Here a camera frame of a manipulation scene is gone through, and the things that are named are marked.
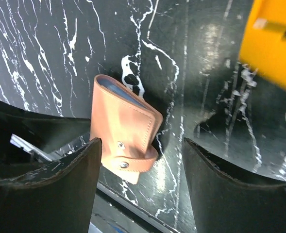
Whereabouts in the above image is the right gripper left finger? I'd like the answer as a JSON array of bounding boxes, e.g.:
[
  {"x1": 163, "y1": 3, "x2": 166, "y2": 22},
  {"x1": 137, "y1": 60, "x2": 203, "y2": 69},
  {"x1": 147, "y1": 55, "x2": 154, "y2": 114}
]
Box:
[{"x1": 0, "y1": 138, "x2": 102, "y2": 233}]

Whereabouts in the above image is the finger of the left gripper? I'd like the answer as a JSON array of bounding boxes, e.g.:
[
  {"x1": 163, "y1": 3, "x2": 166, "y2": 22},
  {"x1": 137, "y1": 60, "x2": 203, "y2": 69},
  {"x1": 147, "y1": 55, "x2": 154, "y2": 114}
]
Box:
[{"x1": 0, "y1": 101, "x2": 90, "y2": 166}]

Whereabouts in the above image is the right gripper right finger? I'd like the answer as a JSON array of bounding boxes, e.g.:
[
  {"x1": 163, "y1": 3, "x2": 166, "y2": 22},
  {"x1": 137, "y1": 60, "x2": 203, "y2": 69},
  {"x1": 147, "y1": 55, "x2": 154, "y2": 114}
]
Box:
[{"x1": 183, "y1": 138, "x2": 286, "y2": 233}]

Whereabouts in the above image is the orange card box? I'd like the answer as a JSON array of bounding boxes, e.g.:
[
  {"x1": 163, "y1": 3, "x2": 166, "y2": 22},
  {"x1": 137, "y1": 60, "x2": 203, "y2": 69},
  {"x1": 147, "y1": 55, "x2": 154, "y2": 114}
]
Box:
[{"x1": 239, "y1": 0, "x2": 286, "y2": 91}]

